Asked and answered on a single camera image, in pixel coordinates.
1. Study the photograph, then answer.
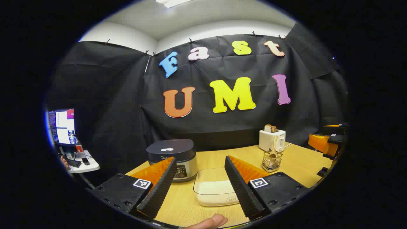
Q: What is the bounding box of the clear plastic rice container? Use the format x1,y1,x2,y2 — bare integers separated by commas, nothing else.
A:
193,168,248,207

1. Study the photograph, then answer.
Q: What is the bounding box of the white side table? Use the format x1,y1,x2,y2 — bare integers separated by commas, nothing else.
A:
62,149,100,174

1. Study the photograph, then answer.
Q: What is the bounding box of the white rice heap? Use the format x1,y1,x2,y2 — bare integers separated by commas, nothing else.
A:
197,180,243,207

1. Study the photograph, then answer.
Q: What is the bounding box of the black backdrop cloth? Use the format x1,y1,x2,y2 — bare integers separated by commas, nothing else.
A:
48,24,350,188

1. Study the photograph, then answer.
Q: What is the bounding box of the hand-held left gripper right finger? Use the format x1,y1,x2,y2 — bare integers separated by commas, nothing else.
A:
225,155,310,221

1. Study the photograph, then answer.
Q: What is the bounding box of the black and silver rice cooker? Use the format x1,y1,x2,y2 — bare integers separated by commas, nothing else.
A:
146,139,197,183

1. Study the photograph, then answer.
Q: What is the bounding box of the white toaster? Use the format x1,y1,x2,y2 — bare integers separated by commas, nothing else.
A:
259,129,286,152

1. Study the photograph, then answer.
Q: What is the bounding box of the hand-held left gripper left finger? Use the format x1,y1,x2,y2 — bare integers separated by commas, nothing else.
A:
92,156,177,219

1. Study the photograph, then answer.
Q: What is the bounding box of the wooden spoon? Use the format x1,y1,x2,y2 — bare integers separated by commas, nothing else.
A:
269,136,280,163

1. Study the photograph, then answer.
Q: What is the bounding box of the clear chopstick holder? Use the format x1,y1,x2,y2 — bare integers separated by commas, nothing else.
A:
262,152,283,173

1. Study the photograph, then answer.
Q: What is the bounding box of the computer monitor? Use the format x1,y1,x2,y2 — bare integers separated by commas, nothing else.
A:
48,109,78,147

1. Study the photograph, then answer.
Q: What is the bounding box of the ceiling light panel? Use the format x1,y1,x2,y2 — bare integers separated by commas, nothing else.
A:
155,0,194,8

